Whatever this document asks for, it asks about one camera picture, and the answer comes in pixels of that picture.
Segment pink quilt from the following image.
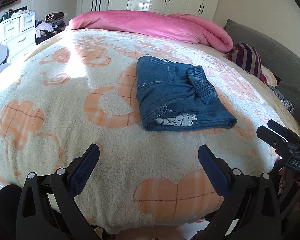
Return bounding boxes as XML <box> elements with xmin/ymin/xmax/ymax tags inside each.
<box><xmin>69</xmin><ymin>10</ymin><xmax>233</xmax><ymax>53</ymax></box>

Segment right hand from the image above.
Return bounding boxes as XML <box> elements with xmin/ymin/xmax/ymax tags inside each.
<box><xmin>279</xmin><ymin>167</ymin><xmax>300</xmax><ymax>194</ymax></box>

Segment cream orange patterned blanket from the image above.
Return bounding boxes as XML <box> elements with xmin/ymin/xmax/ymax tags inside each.
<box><xmin>0</xmin><ymin>29</ymin><xmax>283</xmax><ymax>233</ymax></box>

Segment white drawer cabinet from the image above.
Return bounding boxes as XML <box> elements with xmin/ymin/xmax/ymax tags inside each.
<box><xmin>0</xmin><ymin>10</ymin><xmax>36</xmax><ymax>64</ymax></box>

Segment blue patterned cloth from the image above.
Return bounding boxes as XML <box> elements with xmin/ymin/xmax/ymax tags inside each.
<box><xmin>268</xmin><ymin>85</ymin><xmax>295</xmax><ymax>115</ymax></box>

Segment tan bed sheet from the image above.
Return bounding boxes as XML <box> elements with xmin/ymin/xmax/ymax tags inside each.
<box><xmin>194</xmin><ymin>43</ymin><xmax>300</xmax><ymax>136</ymax></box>

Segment cream pillow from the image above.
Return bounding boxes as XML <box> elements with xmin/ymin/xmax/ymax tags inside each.
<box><xmin>261</xmin><ymin>65</ymin><xmax>281</xmax><ymax>87</ymax></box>

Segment clothes pile on floor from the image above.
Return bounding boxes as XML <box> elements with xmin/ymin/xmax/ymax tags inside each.
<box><xmin>34</xmin><ymin>12</ymin><xmax>66</xmax><ymax>45</ymax></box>

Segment striped purple pillow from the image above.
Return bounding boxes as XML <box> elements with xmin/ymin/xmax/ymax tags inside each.
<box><xmin>225</xmin><ymin>43</ymin><xmax>268</xmax><ymax>85</ymax></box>

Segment grey padded headboard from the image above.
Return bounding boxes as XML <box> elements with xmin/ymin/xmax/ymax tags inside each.
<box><xmin>224</xmin><ymin>19</ymin><xmax>300</xmax><ymax>126</ymax></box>

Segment blue denim lace-trimmed pants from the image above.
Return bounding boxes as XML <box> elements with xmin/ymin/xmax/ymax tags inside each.
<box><xmin>136</xmin><ymin>56</ymin><xmax>237</xmax><ymax>132</ymax></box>

